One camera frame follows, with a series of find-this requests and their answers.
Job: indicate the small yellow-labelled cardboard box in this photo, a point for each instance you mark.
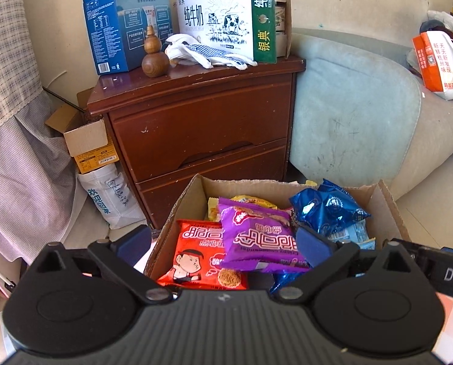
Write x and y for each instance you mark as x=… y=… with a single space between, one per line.
x=89 y=140

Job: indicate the white printed sack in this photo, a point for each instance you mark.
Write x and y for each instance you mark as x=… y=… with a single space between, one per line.
x=108 y=201

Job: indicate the orange white shopping bag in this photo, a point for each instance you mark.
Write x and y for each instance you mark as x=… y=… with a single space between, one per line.
x=439 y=68

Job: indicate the light blue snack packet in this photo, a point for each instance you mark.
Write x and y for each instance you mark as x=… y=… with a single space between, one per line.
x=357 y=235

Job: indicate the purple noodle snack packet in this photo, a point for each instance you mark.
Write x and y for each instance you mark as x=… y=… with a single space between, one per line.
x=260 y=235

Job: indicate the small blue foil snack packet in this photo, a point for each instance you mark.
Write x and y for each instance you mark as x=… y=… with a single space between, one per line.
x=283 y=281

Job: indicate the plain white work glove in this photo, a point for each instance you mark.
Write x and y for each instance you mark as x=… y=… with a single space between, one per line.
x=177 y=47

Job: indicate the white green milk carton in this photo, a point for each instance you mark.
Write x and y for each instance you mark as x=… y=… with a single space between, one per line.
x=226 y=15

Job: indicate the white blue-dotted work glove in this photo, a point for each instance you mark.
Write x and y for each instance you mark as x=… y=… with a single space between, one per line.
x=219 y=55

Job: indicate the brown cardboard box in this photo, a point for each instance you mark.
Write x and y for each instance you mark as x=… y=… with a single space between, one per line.
x=181 y=213

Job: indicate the beige plaid cloth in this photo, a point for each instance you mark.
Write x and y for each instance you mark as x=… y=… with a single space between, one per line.
x=6 y=45

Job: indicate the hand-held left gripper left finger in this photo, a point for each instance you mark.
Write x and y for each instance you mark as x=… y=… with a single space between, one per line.
x=135 y=241

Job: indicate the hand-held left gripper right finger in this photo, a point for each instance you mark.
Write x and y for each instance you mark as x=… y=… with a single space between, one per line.
x=312 y=245

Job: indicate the large blue foil snack packet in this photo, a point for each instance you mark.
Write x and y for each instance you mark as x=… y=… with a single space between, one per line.
x=325 y=205

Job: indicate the red noodle snack packet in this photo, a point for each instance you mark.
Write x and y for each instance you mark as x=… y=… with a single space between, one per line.
x=196 y=254

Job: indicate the blue gift carton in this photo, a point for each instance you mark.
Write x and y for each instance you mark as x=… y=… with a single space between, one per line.
x=124 y=22

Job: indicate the dark round object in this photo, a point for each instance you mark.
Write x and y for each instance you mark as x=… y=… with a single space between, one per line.
x=435 y=26

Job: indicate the white plastic bag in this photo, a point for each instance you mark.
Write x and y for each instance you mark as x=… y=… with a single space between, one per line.
x=439 y=17

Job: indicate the pale blue beige sofa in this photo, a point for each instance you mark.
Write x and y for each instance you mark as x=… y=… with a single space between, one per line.
x=355 y=114

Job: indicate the lavender checked cloth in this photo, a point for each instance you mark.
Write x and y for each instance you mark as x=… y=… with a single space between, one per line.
x=21 y=197

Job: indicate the yellow bread snack packet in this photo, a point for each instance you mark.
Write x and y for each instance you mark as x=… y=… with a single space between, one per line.
x=249 y=202

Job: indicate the brown wooden nightstand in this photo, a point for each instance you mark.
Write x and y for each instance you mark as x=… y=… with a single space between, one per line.
x=203 y=129

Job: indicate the open white cardboard carton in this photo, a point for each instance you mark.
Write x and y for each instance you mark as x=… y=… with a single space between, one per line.
x=283 y=19

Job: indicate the wooden gourd ornament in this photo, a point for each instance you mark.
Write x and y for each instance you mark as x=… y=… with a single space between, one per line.
x=155 y=62

